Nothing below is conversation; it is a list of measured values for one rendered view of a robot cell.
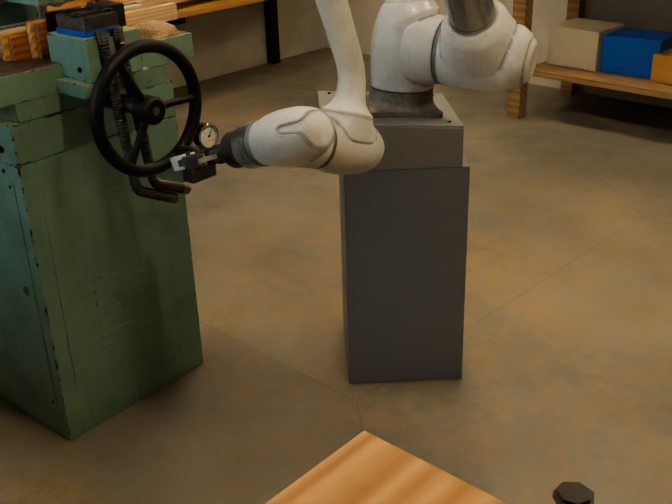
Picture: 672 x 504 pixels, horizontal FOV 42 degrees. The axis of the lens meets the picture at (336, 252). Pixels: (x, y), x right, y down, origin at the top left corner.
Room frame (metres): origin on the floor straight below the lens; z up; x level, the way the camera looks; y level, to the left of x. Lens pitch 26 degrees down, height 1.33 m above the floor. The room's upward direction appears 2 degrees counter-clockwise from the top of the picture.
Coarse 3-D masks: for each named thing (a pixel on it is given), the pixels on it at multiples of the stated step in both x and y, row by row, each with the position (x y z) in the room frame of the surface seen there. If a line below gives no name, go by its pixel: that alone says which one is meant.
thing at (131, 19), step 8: (144, 8) 2.25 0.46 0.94; (152, 8) 2.25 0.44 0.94; (160, 8) 2.27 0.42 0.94; (168, 8) 2.29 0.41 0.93; (176, 8) 2.31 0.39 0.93; (128, 16) 2.19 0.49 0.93; (136, 16) 2.21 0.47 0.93; (144, 16) 2.23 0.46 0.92; (152, 16) 2.25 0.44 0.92; (160, 16) 2.27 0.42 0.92; (168, 16) 2.29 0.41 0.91; (176, 16) 2.31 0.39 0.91; (128, 24) 2.19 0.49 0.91; (0, 48) 1.92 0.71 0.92; (0, 56) 1.92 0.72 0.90
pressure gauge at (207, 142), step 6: (198, 126) 2.07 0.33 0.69; (204, 126) 2.06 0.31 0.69; (210, 126) 2.08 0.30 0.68; (198, 132) 2.06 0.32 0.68; (204, 132) 2.07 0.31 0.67; (216, 132) 2.10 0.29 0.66; (198, 138) 2.05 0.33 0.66; (204, 138) 2.06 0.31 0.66; (210, 138) 2.08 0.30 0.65; (216, 138) 2.09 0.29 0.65; (198, 144) 2.06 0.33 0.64; (204, 144) 2.06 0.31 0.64; (210, 144) 2.08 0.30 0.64
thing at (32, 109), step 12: (156, 72) 2.05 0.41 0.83; (144, 84) 2.02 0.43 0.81; (48, 96) 1.82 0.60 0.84; (60, 96) 1.85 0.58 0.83; (72, 96) 1.87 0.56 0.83; (0, 108) 1.80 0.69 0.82; (12, 108) 1.77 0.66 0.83; (24, 108) 1.78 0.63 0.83; (36, 108) 1.80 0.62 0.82; (48, 108) 1.82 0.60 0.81; (60, 108) 1.84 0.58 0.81; (12, 120) 1.78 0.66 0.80; (24, 120) 1.77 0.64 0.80
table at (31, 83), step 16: (192, 48) 2.14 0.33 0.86; (0, 64) 1.86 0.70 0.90; (16, 64) 1.86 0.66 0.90; (32, 64) 1.85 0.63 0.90; (48, 64) 1.85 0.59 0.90; (144, 64) 2.02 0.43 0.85; (160, 64) 2.06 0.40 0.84; (0, 80) 1.75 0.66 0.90; (16, 80) 1.77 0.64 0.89; (32, 80) 1.80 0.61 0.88; (48, 80) 1.83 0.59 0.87; (64, 80) 1.83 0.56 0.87; (144, 80) 1.90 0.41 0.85; (0, 96) 1.74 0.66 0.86; (16, 96) 1.77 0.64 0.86; (32, 96) 1.80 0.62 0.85; (80, 96) 1.79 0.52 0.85
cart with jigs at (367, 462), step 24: (336, 456) 1.00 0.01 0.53; (360, 456) 1.00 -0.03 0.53; (384, 456) 1.00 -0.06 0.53; (408, 456) 1.00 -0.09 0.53; (312, 480) 0.95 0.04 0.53; (336, 480) 0.95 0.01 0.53; (360, 480) 0.95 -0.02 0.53; (384, 480) 0.95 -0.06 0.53; (408, 480) 0.95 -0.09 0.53; (432, 480) 0.94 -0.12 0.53; (456, 480) 0.94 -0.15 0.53
